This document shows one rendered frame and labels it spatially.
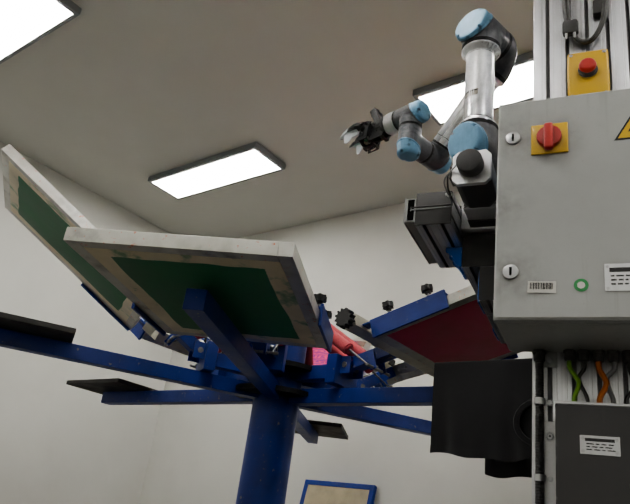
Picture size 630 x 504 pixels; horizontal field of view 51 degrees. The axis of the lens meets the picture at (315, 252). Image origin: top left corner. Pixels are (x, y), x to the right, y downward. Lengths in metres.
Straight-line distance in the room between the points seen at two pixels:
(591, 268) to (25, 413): 5.21
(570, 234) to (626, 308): 0.17
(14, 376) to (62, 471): 0.91
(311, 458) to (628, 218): 4.29
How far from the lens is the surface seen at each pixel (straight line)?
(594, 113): 1.40
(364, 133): 2.28
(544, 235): 1.28
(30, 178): 2.71
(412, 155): 2.13
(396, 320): 2.31
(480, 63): 2.07
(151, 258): 1.72
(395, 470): 4.89
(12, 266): 5.96
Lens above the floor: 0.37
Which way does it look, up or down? 23 degrees up
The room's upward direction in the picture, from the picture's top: 8 degrees clockwise
